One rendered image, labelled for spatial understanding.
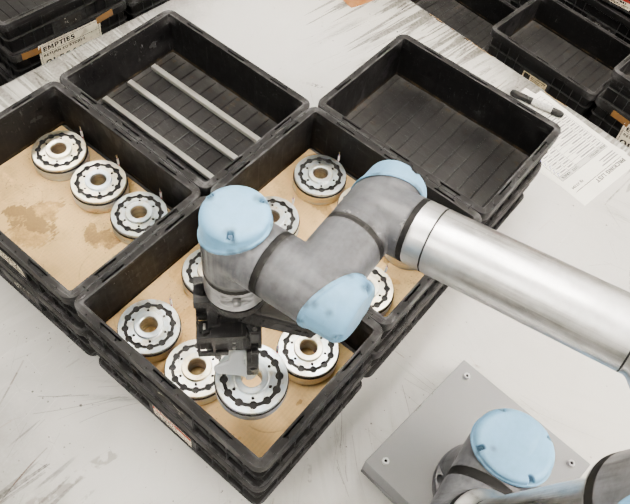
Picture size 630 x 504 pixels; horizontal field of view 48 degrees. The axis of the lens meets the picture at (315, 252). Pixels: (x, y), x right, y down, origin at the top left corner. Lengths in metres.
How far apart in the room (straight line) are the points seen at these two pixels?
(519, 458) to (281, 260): 0.48
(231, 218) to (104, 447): 0.69
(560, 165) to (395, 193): 1.03
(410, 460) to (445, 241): 0.58
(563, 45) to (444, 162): 1.21
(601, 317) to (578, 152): 1.12
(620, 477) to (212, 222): 0.43
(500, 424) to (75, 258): 0.77
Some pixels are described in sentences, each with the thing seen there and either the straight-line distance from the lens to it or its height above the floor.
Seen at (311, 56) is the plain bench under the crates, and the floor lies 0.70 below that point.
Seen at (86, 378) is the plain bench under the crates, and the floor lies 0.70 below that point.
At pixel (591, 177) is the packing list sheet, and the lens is 1.77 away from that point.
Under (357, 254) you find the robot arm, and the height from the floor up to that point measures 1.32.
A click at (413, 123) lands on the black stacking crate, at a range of 1.55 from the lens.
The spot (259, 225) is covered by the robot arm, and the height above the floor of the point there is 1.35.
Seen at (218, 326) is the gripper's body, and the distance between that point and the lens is 0.88.
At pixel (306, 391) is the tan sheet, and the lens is 1.18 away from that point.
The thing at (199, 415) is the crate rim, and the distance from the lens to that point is 1.05.
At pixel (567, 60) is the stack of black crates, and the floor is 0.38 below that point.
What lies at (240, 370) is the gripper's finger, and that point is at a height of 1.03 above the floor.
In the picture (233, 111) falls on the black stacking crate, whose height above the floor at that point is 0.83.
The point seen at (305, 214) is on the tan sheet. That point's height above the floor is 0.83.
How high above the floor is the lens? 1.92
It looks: 57 degrees down
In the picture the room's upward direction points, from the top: 9 degrees clockwise
